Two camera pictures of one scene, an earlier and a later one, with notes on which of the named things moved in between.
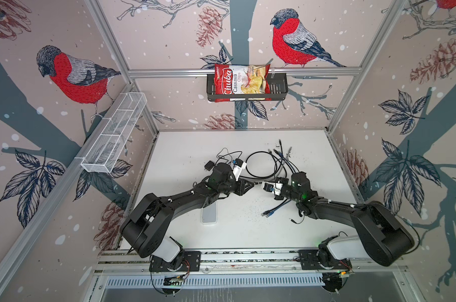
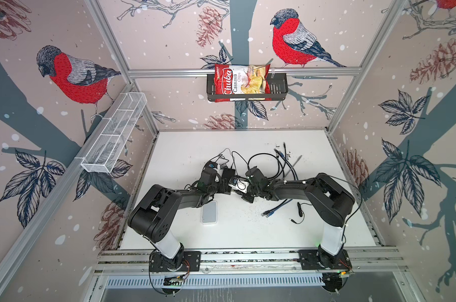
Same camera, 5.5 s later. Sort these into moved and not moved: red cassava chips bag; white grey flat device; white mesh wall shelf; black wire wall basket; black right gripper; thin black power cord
Moved: thin black power cord; black right gripper
Not moved: white grey flat device; white mesh wall shelf; red cassava chips bag; black wire wall basket
